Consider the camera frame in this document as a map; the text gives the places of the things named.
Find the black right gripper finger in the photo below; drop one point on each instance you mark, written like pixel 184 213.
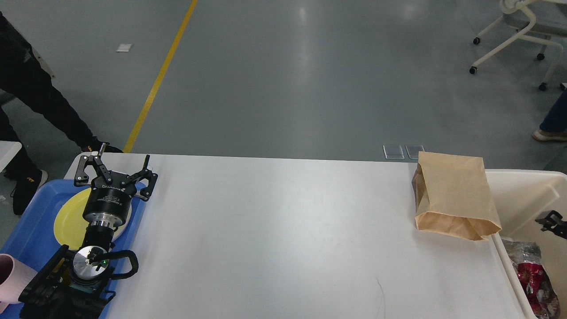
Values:
pixel 552 221

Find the blue plastic tray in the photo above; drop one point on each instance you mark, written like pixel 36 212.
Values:
pixel 33 242

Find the white floor tag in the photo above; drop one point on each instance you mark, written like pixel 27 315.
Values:
pixel 124 47

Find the pink plate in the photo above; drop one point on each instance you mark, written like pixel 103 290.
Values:
pixel 120 229

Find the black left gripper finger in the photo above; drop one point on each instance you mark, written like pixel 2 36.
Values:
pixel 94 160
pixel 127 183

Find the beige plastic bin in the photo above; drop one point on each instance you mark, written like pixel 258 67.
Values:
pixel 521 197

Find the yellow plastic plate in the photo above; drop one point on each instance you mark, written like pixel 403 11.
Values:
pixel 69 225

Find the white office chair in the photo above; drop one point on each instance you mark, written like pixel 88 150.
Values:
pixel 535 21

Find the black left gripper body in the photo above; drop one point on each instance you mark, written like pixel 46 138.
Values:
pixel 109 206

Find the clear floor plate right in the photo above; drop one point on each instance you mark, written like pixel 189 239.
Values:
pixel 414 150

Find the foil bag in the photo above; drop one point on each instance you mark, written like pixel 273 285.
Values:
pixel 523 251

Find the dark green mug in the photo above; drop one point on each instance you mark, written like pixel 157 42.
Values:
pixel 95 289

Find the person in black clothes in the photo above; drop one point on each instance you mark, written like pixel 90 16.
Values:
pixel 22 75

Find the clear floor plate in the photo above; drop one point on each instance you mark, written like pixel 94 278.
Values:
pixel 414 150
pixel 393 152

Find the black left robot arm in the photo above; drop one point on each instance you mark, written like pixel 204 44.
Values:
pixel 49 295

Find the white side table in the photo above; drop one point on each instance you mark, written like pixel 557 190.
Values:
pixel 8 150

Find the pink ribbed cup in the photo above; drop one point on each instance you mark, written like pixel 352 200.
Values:
pixel 14 278

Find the clear floor plate left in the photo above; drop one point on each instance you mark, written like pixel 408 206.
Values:
pixel 393 152

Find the small brown paper bag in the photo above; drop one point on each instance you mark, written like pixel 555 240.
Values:
pixel 453 197

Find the red foil wrapper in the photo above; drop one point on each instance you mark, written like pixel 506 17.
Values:
pixel 538 290

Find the person at right edge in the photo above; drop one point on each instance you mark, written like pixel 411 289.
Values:
pixel 553 128

